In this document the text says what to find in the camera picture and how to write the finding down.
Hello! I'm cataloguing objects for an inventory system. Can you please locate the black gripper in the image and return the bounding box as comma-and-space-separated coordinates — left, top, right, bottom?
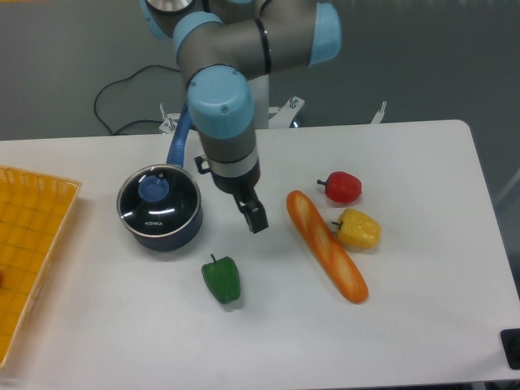
194, 155, 269, 234

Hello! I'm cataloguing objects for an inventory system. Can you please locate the glass pot lid blue knob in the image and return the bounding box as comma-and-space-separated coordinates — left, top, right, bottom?
116, 163, 202, 238

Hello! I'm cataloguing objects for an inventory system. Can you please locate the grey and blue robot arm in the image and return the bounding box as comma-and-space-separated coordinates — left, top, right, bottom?
141, 1, 342, 232

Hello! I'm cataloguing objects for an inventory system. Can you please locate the green bell pepper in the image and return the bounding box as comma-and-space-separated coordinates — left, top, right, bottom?
201, 253, 241, 305

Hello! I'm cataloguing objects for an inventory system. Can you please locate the red bell pepper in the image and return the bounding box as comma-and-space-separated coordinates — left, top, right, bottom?
316, 171, 362, 204

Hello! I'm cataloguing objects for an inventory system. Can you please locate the dark blue saucepan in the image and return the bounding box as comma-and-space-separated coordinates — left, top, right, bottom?
116, 105, 203, 251

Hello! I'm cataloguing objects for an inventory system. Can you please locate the yellow bell pepper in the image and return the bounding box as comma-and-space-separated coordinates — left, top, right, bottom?
332, 208, 382, 249

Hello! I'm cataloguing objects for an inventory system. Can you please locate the orange baguette bread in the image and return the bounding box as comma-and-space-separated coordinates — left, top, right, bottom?
286, 190, 369, 304

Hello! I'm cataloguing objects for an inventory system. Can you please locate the yellow plastic basket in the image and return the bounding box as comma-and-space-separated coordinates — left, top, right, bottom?
1, 166, 81, 366

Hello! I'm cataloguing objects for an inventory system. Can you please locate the black device at table edge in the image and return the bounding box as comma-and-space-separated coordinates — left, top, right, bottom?
500, 328, 520, 371

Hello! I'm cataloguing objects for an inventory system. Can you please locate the black cable on floor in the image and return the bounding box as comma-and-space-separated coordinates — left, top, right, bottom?
93, 64, 182, 136

